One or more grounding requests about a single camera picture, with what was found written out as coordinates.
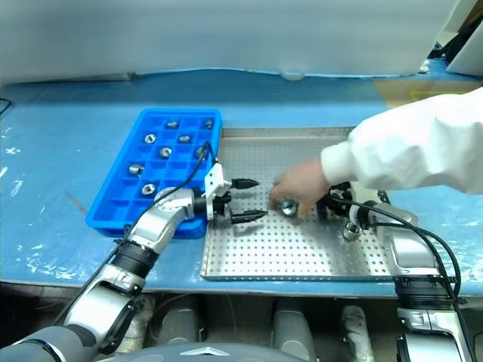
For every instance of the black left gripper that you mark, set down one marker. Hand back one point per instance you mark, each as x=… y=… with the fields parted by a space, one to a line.
x=222 y=205

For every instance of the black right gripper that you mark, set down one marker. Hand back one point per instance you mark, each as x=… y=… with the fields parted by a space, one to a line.
x=334 y=205

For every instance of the white coat sleeve forearm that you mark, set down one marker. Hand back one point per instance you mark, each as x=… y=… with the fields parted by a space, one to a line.
x=407 y=151

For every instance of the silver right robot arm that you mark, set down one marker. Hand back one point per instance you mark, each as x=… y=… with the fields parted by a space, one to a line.
x=407 y=249

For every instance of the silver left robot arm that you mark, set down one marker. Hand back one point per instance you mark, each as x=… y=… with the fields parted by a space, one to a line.
x=158 y=222

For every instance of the blue compartment tray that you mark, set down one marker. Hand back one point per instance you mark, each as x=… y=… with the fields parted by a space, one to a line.
x=113 y=203

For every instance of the person's bare hand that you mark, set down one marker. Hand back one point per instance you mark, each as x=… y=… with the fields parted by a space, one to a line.
x=302 y=183

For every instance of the perforated metal tray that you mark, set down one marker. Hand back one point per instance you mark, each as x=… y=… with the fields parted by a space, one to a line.
x=283 y=256

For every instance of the grey rounded cylinder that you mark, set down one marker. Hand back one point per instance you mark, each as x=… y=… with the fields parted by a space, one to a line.
x=181 y=324
x=292 y=324

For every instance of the brown cardboard sheet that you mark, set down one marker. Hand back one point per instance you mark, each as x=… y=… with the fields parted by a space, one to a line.
x=400 y=90

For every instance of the white tape roll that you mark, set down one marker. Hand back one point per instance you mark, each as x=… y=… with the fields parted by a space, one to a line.
x=292 y=76

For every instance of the grey robot torso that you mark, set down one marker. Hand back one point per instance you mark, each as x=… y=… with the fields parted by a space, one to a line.
x=211 y=352

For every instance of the white backdrop sheet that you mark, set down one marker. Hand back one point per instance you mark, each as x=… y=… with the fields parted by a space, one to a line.
x=226 y=30

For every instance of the blue plastic table cover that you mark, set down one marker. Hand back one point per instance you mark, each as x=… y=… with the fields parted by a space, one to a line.
x=75 y=113

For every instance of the white foam board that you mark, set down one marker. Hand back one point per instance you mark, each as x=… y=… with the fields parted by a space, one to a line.
x=469 y=60

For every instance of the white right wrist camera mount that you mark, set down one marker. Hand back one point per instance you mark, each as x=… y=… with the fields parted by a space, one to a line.
x=364 y=193

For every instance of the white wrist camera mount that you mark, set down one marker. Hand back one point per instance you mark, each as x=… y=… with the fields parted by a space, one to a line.
x=215 y=181
x=364 y=193

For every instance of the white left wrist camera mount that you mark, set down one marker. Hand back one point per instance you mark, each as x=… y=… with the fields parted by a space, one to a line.
x=215 y=181

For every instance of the white wrapped post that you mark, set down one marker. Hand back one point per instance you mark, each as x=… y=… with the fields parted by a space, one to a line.
x=356 y=328

